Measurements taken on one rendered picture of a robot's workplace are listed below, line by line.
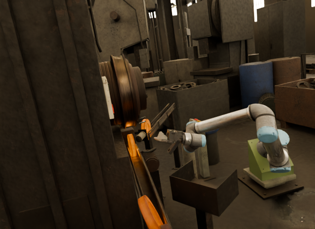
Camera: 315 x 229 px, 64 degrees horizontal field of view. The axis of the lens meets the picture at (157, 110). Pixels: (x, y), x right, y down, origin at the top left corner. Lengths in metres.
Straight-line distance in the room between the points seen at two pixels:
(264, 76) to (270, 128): 3.24
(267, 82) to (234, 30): 1.14
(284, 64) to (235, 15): 1.24
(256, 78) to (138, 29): 2.23
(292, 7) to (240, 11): 1.48
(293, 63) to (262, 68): 0.60
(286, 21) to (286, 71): 1.48
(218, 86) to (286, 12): 2.65
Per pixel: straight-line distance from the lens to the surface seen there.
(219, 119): 1.84
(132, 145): 1.66
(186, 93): 3.82
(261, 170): 2.38
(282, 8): 6.20
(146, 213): 0.99
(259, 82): 4.82
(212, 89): 4.12
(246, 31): 5.33
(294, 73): 5.15
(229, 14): 5.00
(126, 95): 1.39
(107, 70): 1.47
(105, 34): 4.33
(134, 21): 4.28
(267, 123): 1.66
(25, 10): 1.17
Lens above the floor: 1.32
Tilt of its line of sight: 13 degrees down
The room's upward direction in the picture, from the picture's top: 9 degrees counter-clockwise
